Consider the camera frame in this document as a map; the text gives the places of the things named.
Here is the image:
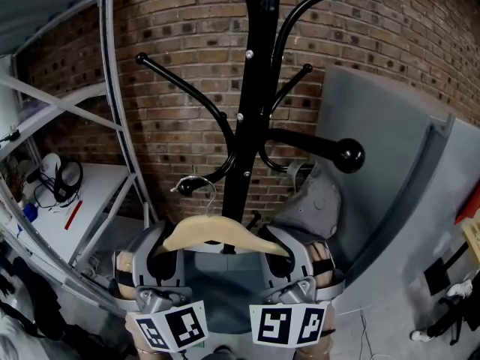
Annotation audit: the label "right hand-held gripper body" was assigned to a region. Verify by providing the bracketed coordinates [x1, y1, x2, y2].
[249, 225, 346, 348]

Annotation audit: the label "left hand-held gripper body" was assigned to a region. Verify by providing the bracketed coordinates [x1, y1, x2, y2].
[109, 221, 209, 354]

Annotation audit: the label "blue-grey garment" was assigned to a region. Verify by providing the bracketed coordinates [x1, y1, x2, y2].
[181, 248, 272, 336]

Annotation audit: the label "wooden clothes hanger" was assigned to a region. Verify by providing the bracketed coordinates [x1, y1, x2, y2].
[162, 181, 292, 257]

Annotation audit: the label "person's left forearm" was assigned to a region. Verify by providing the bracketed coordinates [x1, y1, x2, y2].
[124, 312, 182, 360]

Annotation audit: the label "person's right forearm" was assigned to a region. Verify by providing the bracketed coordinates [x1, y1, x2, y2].
[295, 305, 338, 360]

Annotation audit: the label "person's right hand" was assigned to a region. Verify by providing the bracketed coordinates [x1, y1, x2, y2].
[306, 240, 336, 289]

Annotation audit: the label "person's left hand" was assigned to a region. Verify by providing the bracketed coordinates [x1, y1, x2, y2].
[114, 251, 135, 299]

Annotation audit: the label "grey cap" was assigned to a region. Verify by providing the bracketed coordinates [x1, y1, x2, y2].
[272, 158, 343, 240]

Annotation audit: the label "red ruler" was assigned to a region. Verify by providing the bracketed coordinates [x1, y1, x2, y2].
[64, 199, 83, 231]

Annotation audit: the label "grey refrigerator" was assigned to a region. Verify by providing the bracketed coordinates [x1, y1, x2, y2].
[313, 64, 480, 289]

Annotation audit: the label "black headphones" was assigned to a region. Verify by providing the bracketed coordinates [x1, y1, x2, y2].
[33, 158, 85, 206]

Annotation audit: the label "wooden table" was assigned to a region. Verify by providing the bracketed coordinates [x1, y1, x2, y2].
[422, 218, 480, 296]

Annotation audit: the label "black coat rack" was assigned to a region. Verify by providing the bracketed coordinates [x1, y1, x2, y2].
[134, 0, 393, 255]

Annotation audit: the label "brown dried plant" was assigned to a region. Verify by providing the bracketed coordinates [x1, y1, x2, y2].
[1, 154, 30, 203]

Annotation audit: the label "white metal shelving rack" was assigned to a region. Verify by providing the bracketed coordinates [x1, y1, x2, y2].
[0, 0, 160, 317]

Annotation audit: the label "white floor cable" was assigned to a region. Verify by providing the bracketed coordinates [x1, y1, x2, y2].
[358, 308, 377, 360]

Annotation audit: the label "black kettle cord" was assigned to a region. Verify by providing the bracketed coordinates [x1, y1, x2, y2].
[0, 124, 22, 143]

